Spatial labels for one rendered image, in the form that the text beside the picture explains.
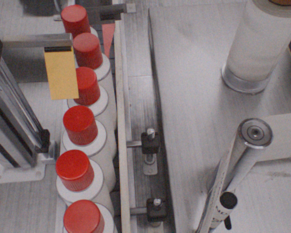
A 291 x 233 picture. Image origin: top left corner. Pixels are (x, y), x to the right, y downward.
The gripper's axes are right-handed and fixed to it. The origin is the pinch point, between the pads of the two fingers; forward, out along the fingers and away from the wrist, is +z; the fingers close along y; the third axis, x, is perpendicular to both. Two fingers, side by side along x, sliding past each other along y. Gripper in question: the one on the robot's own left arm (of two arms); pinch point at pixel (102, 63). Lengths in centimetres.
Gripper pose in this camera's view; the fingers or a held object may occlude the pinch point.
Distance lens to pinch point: 56.9
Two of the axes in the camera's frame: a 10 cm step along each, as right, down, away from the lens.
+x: -0.9, -3.5, 9.3
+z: 0.9, 9.3, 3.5
